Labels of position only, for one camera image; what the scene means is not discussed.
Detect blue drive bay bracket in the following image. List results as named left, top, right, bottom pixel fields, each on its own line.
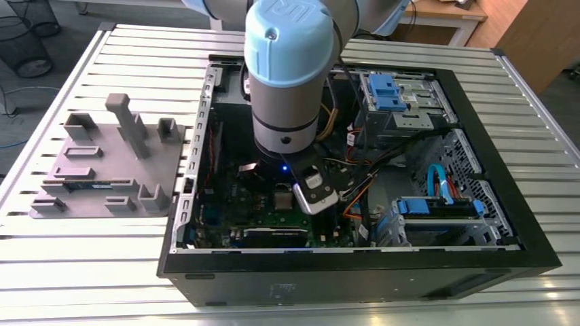
left=369, top=73, right=400, bottom=93
left=375, top=90, right=408, bottom=111

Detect blue SATA wire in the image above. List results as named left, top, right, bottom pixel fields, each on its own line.
left=427, top=162, right=457, bottom=205

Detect silver CPU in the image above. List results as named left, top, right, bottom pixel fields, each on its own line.
left=273, top=190, right=293, bottom=209

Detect black cable bundle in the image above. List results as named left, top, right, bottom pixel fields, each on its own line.
left=339, top=128, right=457, bottom=201

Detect orange SATA wire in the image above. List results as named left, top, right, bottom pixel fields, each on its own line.
left=341, top=185, right=380, bottom=221

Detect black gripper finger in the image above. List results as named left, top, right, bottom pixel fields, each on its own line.
left=235, top=162, right=273, bottom=193

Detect green Dell motherboard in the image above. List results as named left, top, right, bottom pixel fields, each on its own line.
left=193, top=158, right=360, bottom=249

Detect hard disk in blue carrier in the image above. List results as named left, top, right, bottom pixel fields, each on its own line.
left=396, top=198, right=485, bottom=220

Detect grey white wire bundle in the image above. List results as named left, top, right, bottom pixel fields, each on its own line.
left=324, top=154, right=373, bottom=168

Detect black wire mesh bin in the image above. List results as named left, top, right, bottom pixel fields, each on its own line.
left=8, top=0, right=63, bottom=38
left=0, top=18, right=53, bottom=79

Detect yellow power wire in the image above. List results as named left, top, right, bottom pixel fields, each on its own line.
left=316, top=103, right=339, bottom=141

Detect RAM stick gold contacts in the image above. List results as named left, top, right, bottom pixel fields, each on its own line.
left=61, top=181, right=117, bottom=192

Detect grey parts rack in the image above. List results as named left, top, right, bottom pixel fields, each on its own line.
left=27, top=93, right=188, bottom=220

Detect grey metal drive cage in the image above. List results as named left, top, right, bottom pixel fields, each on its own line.
left=352, top=72, right=460, bottom=147

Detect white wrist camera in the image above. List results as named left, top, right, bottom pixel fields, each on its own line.
left=291, top=164, right=341, bottom=216

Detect blue board connector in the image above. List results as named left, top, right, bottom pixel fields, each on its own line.
left=203, top=207, right=223, bottom=228

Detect white metal desk frame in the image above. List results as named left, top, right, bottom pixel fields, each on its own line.
left=53, top=0, right=248, bottom=31

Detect wooden desk white frame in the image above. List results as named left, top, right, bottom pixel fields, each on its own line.
left=397, top=0, right=489, bottom=48

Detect grey power supply unit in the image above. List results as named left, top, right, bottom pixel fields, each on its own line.
left=211, top=72, right=255, bottom=153

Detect black open PC case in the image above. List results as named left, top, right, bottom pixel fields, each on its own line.
left=156, top=53, right=563, bottom=308

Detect blue RAM stick white label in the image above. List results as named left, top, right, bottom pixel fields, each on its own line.
left=327, top=205, right=341, bottom=238

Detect CPU socket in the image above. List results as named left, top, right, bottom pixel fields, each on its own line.
left=271, top=188, right=296, bottom=214

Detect wooden cabinet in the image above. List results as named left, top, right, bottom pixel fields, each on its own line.
left=465, top=0, right=580, bottom=96

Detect black graphics card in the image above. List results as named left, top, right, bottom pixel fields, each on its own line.
left=241, top=226, right=309, bottom=249

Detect silver disk bay cage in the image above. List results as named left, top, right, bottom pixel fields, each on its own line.
left=371, top=196, right=520, bottom=249

